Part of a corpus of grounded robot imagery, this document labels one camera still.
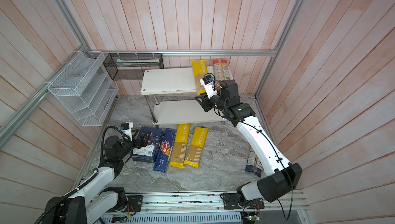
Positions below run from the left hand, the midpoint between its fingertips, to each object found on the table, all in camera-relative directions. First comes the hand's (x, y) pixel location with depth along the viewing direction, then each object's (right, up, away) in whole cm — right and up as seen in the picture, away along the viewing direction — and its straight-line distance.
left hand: (145, 132), depth 84 cm
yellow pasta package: (+19, -9, +7) cm, 22 cm away
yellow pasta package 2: (+27, -14, +4) cm, 31 cm away
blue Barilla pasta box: (+3, -11, -1) cm, 12 cm away
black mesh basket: (-16, +43, +21) cm, 51 cm away
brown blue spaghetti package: (+61, -17, 0) cm, 64 cm away
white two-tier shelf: (+16, +21, -8) cm, 28 cm away
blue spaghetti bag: (+11, -11, +4) cm, 16 cm away
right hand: (+29, +20, -12) cm, 37 cm away
